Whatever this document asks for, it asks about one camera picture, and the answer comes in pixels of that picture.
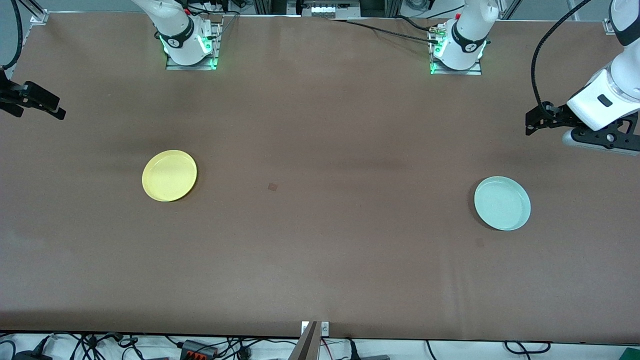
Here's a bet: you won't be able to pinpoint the pale green round plate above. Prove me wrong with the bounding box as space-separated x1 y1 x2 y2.
473 176 532 232

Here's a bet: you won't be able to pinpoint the yellow round plate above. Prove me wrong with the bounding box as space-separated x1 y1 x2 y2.
141 149 198 203

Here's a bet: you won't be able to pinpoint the black power strip red switches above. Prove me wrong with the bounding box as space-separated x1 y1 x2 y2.
179 339 219 360

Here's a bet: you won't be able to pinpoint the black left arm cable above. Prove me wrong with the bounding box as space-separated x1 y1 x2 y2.
530 0 594 109

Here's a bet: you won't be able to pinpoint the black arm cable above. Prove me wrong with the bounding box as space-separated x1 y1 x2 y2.
530 0 594 109
0 0 24 72

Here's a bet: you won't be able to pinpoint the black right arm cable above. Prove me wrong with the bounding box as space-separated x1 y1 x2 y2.
0 0 24 72

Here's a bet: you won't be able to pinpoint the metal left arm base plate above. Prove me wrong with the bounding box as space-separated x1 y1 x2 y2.
428 24 483 76

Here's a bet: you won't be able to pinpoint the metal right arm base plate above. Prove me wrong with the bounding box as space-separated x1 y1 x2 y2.
165 21 221 71

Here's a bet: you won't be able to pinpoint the short black table cable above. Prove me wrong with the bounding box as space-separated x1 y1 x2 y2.
394 14 437 34

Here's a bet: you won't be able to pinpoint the long black table cable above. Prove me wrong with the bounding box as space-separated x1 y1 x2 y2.
329 18 443 45

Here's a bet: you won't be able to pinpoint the black looped floor cable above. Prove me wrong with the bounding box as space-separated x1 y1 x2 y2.
503 340 552 355

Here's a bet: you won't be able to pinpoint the aluminium frame with connector block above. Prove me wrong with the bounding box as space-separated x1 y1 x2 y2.
252 0 402 19

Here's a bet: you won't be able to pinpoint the wooden post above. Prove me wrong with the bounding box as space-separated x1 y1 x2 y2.
289 321 321 360

